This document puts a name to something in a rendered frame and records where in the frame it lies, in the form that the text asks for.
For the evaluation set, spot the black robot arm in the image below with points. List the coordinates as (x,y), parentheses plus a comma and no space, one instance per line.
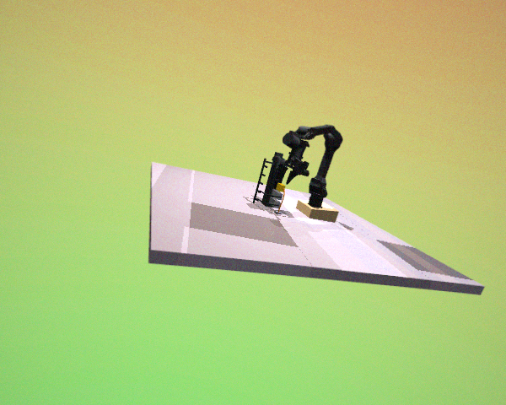
(333,140)

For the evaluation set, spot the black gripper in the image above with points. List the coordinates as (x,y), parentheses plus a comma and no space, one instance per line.
(285,163)

